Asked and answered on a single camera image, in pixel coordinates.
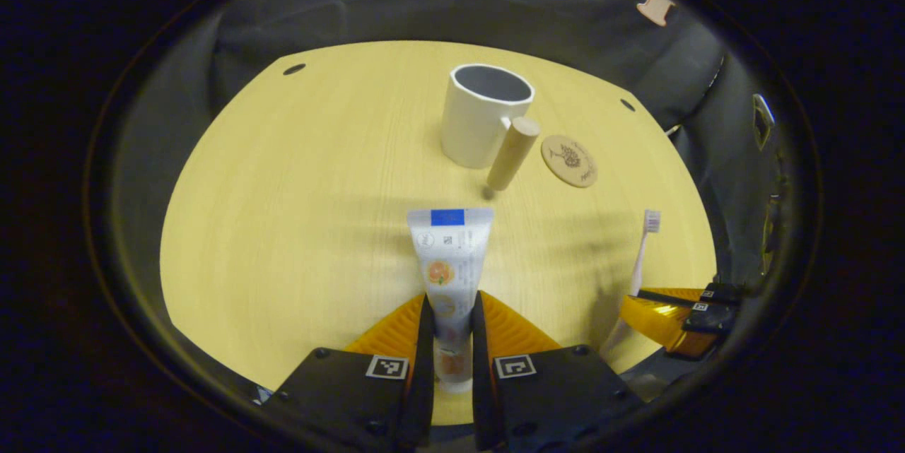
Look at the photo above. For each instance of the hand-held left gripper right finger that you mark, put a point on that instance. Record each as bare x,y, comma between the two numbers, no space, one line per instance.
479,368

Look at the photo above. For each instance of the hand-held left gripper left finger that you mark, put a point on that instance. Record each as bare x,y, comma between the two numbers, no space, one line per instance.
426,354

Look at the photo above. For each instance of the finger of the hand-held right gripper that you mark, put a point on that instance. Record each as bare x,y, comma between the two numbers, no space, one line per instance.
707,319
721,292

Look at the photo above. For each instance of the white toothbrush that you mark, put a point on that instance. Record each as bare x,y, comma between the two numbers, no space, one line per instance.
642,255

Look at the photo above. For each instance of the white toothpaste tube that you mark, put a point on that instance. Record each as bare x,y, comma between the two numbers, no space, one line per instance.
452,262

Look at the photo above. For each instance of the round wooden coaster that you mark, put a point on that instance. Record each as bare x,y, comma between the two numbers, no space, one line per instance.
569,161

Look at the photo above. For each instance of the light wooden desktop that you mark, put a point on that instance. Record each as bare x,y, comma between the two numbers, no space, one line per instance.
297,227

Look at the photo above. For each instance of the black desk grommet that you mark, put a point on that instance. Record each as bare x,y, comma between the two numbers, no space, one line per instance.
293,69
627,104

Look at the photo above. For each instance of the black backdrop cloth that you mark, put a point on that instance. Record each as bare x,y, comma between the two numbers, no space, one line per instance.
396,8

